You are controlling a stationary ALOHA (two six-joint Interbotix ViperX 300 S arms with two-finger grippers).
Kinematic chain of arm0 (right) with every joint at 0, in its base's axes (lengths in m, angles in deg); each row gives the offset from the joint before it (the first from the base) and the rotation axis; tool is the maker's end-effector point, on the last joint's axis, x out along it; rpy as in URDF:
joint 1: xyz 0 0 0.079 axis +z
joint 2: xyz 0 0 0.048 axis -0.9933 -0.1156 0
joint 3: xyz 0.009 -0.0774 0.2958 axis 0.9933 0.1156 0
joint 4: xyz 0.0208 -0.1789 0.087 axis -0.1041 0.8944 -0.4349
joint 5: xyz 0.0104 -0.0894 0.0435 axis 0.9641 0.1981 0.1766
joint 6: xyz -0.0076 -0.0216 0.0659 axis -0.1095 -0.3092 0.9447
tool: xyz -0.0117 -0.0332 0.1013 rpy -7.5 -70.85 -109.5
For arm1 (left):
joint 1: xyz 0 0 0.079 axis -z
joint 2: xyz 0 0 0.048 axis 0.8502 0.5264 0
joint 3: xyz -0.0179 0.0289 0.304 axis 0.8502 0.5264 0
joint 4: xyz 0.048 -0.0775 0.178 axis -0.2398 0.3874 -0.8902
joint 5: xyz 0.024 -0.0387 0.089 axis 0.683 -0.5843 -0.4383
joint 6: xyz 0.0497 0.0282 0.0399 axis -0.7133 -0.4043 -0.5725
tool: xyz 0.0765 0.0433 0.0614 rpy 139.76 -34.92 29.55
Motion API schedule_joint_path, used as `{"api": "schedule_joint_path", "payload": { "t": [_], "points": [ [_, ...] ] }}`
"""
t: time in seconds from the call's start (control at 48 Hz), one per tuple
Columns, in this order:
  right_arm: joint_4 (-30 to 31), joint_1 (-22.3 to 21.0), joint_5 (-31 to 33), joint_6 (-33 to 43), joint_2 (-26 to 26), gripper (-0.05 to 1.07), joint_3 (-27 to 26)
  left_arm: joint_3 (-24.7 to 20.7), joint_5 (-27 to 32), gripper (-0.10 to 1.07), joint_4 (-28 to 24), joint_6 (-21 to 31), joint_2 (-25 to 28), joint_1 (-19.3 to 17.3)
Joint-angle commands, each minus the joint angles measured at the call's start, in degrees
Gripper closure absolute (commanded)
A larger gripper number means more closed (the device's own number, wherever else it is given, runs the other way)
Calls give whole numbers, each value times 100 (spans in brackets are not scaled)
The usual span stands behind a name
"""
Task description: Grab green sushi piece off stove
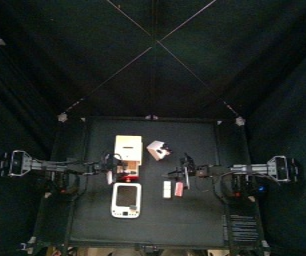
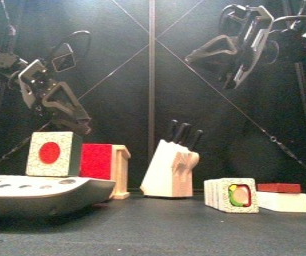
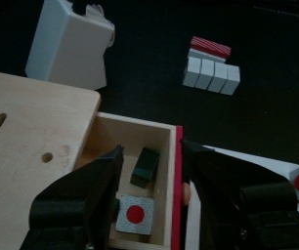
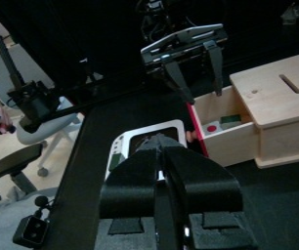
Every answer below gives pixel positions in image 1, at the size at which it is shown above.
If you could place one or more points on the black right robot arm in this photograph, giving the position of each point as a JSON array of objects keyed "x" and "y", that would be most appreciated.
[{"x": 252, "y": 168}]

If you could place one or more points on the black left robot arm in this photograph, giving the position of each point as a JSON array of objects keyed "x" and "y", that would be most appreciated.
[{"x": 48, "y": 164}]

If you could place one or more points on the red toy piece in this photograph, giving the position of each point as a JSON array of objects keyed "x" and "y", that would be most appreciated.
[{"x": 130, "y": 177}]

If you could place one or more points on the white oblong toy piece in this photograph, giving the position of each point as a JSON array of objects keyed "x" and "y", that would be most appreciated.
[{"x": 110, "y": 177}]

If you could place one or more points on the pink sushi piece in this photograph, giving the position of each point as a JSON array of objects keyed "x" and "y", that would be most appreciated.
[{"x": 179, "y": 189}]

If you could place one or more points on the white sushi piece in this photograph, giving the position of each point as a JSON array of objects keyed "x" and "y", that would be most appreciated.
[{"x": 167, "y": 189}]

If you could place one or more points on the green sushi piece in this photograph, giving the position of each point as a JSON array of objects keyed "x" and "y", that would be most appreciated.
[{"x": 134, "y": 207}]

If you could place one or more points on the white toy cube box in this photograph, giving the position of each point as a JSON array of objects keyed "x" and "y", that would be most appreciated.
[{"x": 158, "y": 149}]

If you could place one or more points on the white printed label sticker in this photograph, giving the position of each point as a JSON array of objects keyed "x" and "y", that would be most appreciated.
[{"x": 244, "y": 230}]

